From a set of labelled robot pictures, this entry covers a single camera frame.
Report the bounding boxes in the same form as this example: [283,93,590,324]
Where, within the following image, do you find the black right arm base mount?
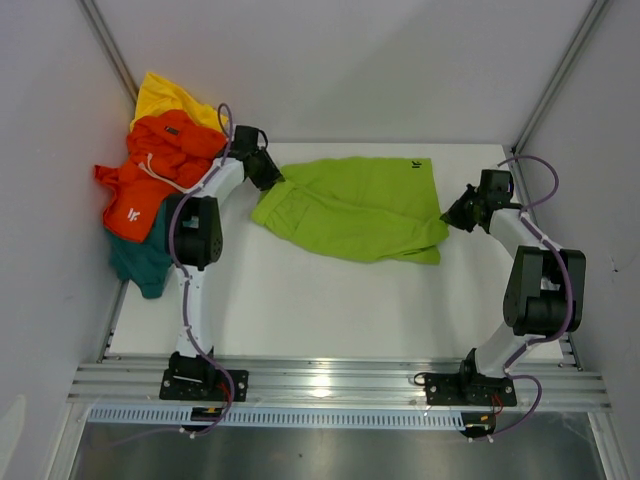
[413,349,517,407]

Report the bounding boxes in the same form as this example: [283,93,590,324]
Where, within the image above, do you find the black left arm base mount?
[159,352,249,402]

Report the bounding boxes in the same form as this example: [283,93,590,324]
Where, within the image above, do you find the orange shorts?
[93,110,227,243]

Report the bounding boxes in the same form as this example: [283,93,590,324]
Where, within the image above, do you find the yellow shorts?
[129,72,229,132]

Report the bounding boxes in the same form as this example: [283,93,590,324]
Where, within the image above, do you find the white slotted cable duct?
[87,404,465,431]

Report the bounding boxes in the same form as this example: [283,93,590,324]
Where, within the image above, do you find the teal shorts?
[106,202,172,299]

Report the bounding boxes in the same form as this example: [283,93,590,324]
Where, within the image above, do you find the lime green shorts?
[251,156,449,265]

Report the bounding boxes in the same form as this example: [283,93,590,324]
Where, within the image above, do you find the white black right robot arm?
[441,169,586,404]

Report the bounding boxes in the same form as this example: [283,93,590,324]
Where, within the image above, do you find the aluminium corner post right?
[509,0,613,155]

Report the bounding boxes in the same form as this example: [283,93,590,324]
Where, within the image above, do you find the aluminium corner post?
[509,0,613,155]
[76,0,138,105]

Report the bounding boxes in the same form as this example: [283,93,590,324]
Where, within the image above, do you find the aluminium corner post left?
[76,0,138,105]

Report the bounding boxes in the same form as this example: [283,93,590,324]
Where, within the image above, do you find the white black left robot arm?
[166,125,282,358]

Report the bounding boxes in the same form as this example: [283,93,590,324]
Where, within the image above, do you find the aluminium frame rail front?
[67,356,612,412]

